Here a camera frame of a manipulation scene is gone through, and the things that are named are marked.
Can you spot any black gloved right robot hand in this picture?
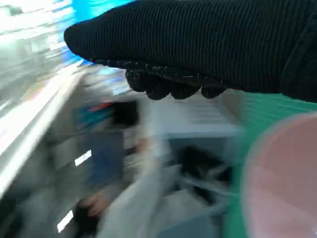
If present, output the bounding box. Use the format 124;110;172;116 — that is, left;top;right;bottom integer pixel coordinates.
63;0;317;104

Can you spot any pink bowl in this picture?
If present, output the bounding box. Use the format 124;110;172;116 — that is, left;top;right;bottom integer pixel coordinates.
241;115;317;238

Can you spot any green cutting mat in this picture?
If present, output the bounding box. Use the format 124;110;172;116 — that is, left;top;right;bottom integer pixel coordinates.
217;89;317;238

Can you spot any seated person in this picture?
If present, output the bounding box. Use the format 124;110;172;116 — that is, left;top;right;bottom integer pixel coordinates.
74;99;233;238

